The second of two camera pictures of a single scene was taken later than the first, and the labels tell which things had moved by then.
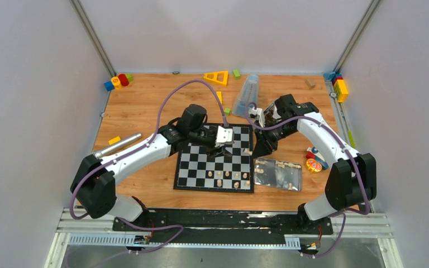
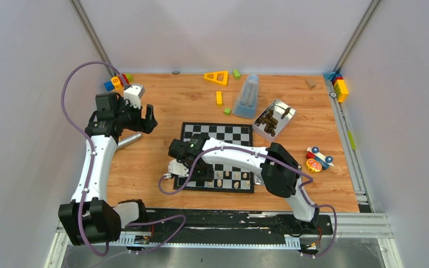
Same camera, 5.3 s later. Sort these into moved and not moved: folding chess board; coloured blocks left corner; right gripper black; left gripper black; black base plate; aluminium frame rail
Moved: left gripper black; right gripper black
Not moved: black base plate; coloured blocks left corner; aluminium frame rail; folding chess board
